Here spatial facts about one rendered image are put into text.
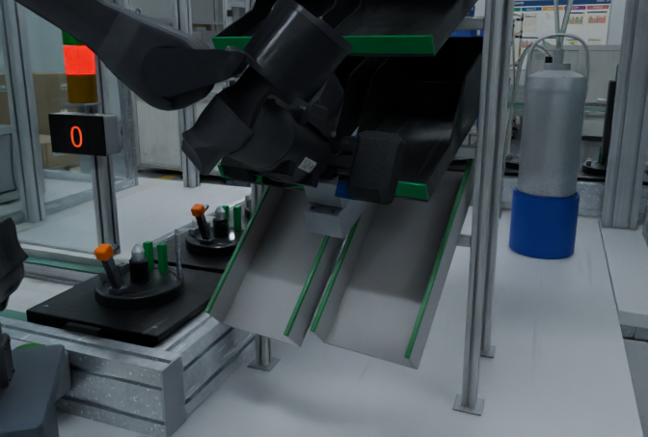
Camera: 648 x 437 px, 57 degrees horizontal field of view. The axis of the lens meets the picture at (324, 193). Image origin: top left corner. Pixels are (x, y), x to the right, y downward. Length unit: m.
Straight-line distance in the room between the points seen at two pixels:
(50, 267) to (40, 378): 0.67
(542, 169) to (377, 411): 0.80
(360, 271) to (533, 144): 0.79
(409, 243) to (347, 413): 0.26
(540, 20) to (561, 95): 9.85
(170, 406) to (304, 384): 0.21
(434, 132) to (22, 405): 0.55
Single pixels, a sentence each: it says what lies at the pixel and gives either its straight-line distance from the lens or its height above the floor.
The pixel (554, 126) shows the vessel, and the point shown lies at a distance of 1.49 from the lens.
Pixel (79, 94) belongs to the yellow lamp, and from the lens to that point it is 1.15.
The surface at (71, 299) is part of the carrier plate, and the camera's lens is 1.04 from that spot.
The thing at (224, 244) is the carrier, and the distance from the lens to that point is 1.17.
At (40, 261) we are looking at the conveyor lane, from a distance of 1.31.
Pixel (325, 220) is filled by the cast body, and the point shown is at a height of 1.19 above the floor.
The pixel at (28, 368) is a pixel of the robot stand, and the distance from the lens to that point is 0.66.
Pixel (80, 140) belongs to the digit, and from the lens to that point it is 1.16.
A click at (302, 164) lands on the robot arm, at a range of 0.52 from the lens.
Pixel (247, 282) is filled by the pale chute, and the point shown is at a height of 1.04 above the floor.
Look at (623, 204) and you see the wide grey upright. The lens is 1.87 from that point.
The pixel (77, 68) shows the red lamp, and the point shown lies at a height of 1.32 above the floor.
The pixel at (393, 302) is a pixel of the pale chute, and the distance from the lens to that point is 0.78.
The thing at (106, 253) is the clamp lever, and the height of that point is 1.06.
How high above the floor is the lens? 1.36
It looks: 14 degrees down
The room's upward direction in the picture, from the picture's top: straight up
